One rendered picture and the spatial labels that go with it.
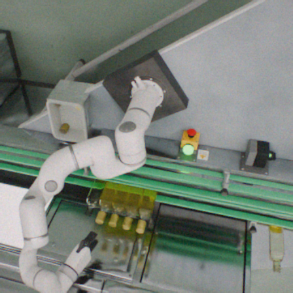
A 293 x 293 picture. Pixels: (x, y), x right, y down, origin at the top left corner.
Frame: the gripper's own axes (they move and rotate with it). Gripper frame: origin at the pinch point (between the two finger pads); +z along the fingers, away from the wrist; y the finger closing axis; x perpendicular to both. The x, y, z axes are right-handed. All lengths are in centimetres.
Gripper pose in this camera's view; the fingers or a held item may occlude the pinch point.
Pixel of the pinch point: (92, 239)
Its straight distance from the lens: 140.5
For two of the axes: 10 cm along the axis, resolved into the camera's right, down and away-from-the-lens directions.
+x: -8.6, -3.7, 3.5
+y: 0.0, -6.9, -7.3
